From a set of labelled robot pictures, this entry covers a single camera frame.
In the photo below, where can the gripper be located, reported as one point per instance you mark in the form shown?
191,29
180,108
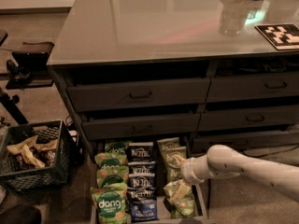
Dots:
189,171

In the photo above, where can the blue kettle chip bag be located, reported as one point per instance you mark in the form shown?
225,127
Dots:
140,151
139,181
141,167
143,204

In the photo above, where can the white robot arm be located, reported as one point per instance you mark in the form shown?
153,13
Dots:
221,161

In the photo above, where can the green kettle chip bag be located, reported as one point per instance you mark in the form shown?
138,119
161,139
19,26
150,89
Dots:
168,143
179,195
170,152
173,174

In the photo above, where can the rear green Kettle chip bag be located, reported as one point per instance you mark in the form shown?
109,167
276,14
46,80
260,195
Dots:
168,143

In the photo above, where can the front green Kettle chip bag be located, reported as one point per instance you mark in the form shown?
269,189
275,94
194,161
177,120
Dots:
179,195

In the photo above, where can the middle left drawer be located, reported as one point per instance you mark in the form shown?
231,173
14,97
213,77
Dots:
139,126

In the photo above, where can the rear green Dang chip bag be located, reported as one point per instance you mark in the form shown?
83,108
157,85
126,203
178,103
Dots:
116,147

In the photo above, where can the green dang chip bag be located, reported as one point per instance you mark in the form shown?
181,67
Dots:
116,147
105,160
110,203
112,175

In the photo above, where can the open bottom left drawer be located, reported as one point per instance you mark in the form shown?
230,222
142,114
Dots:
160,181

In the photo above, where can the front green Dang chip bag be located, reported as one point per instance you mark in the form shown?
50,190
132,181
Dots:
110,203

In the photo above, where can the bottom right drawer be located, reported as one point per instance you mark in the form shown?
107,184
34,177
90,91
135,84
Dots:
201,144

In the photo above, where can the dark grey drawer cabinet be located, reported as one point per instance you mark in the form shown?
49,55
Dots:
114,41

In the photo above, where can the top left drawer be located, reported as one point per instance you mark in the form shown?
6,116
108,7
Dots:
138,94

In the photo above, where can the top right drawer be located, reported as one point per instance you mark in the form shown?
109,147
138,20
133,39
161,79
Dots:
249,87

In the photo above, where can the middle right drawer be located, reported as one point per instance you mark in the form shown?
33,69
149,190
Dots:
252,117

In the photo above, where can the black plastic crate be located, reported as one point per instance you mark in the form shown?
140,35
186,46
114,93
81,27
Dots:
25,181

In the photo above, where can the tan snack bags in crate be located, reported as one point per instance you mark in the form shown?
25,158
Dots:
30,154

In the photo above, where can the black white fiducial marker board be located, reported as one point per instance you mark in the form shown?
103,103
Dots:
282,36

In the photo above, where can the black stand with tray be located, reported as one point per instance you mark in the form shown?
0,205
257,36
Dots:
28,70

